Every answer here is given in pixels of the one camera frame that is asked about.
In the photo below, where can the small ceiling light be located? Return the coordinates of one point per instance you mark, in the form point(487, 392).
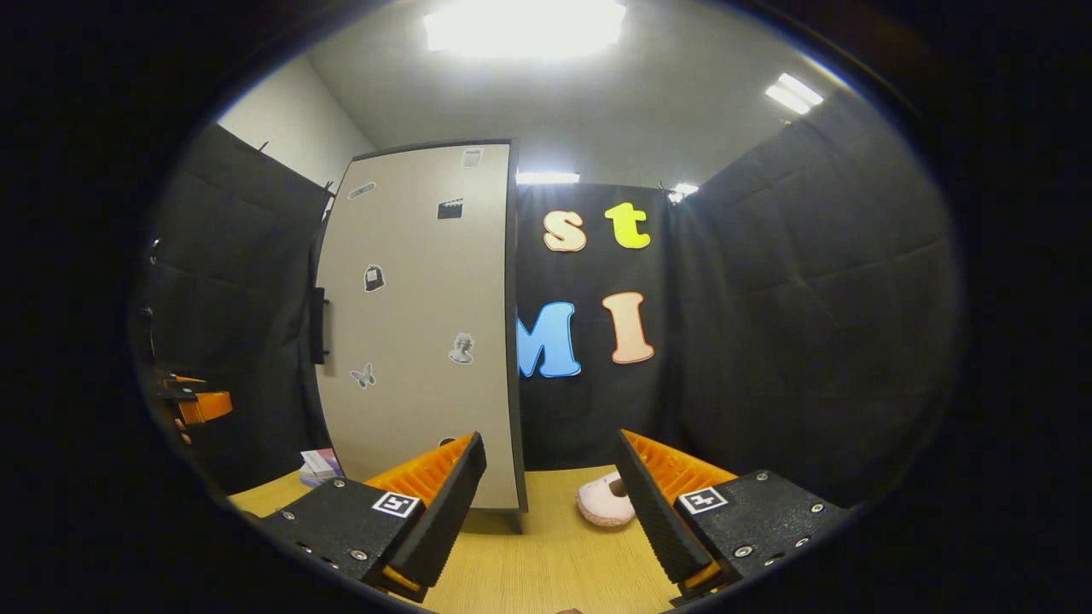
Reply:
point(682, 192)

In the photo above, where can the large ceiling light panel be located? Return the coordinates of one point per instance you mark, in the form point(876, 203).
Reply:
point(525, 26)

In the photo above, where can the narrow ceiling light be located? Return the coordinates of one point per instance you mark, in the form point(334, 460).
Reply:
point(548, 177)

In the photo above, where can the light grey cabinet door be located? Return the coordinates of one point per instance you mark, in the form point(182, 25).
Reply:
point(418, 298)

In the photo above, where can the rectangular ceiling light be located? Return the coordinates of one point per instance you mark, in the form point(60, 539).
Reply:
point(793, 92)

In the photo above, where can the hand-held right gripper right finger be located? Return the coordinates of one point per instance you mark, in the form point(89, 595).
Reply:
point(653, 512)

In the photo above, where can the dark grey cabinet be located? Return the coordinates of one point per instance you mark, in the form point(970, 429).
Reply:
point(515, 341)

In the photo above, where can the pink cover book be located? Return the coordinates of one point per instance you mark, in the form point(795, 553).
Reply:
point(324, 462)

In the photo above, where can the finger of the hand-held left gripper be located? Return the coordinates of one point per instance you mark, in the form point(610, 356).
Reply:
point(209, 406)
point(183, 379)

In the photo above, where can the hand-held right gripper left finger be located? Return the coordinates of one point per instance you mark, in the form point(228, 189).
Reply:
point(448, 512)

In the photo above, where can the black backdrop cloth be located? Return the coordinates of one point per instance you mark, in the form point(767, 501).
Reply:
point(768, 341)

